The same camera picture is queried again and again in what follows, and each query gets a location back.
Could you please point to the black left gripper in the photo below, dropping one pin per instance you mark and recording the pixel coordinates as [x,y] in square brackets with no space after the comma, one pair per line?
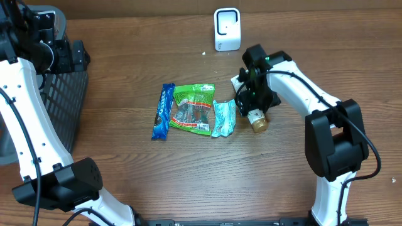
[67,64]

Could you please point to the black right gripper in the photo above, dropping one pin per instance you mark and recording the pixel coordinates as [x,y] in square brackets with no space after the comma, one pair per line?
[245,105]

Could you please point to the white bamboo print tube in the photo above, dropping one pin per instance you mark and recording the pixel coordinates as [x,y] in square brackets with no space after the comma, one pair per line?
[256,117]

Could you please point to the mint green wipes pack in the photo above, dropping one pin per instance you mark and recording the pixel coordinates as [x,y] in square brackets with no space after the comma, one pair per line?
[225,118]

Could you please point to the green snack bag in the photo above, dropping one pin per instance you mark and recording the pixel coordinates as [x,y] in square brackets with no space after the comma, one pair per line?
[194,103]

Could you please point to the blue Oreo cookie pack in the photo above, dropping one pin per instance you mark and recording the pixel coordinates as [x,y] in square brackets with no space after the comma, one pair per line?
[162,117]

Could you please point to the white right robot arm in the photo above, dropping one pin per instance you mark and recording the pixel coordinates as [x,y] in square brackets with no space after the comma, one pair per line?
[335,146]

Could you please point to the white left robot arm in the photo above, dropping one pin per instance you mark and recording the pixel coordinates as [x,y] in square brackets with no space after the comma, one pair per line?
[51,178]

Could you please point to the white barcode scanner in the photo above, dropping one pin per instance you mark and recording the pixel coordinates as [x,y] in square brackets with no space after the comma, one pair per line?
[227,29]

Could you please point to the dark grey plastic basket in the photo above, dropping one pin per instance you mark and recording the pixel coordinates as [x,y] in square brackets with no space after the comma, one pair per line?
[63,94]

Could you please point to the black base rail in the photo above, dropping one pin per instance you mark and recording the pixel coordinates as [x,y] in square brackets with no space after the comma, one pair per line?
[280,222]

